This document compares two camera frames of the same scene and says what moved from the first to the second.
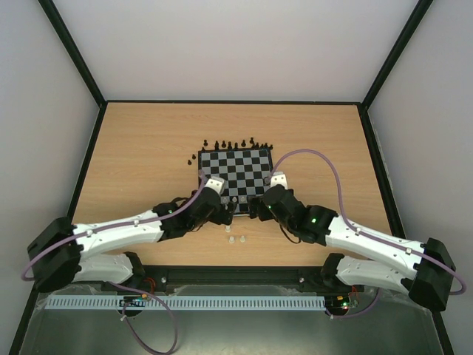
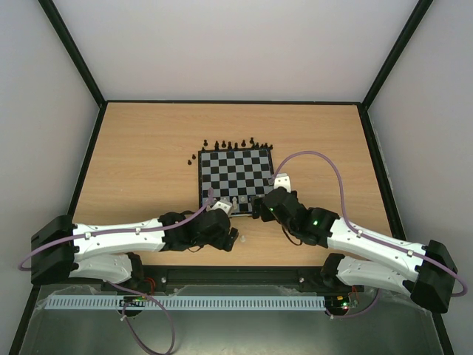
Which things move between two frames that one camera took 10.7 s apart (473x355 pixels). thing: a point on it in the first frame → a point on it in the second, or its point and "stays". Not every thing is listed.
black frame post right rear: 396,51 stays
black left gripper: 219,218 → 220,243
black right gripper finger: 254,205 stays
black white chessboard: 244,172 stays
